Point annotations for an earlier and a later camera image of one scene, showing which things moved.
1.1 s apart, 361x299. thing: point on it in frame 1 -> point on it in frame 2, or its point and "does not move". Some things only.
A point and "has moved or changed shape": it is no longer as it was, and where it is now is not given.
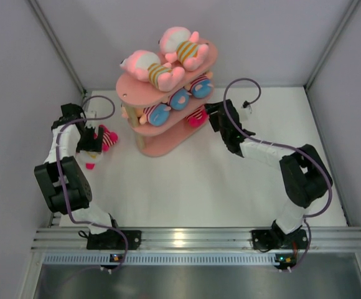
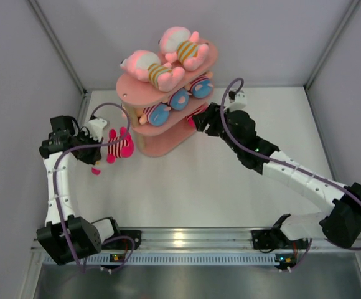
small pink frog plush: x=179 y=44 does not move
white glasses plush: x=89 y=157 has moved or changed shape
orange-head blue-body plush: x=201 y=85 does not move
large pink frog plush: x=147 y=67 does not move
